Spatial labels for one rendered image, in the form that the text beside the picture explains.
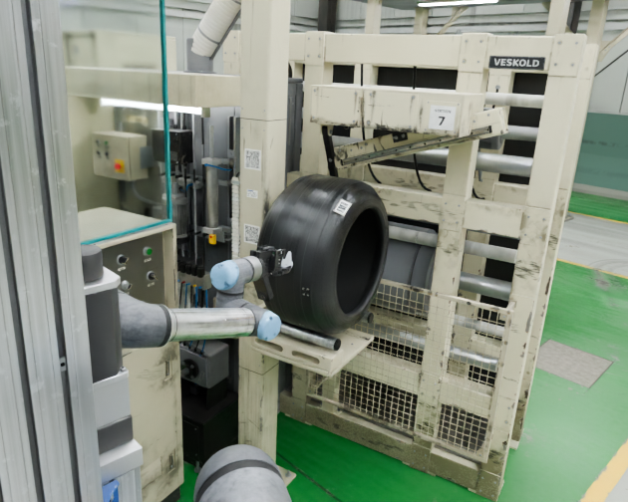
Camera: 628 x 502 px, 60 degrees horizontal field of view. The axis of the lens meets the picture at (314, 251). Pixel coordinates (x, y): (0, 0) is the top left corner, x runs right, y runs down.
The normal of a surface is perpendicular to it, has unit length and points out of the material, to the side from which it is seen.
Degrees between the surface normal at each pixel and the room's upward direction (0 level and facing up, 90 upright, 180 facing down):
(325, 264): 81
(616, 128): 90
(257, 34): 90
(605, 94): 90
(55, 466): 90
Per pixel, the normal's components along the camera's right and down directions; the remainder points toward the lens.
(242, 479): -0.04, -0.94
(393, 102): -0.51, 0.25
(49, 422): 0.70, 0.25
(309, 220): -0.36, -0.41
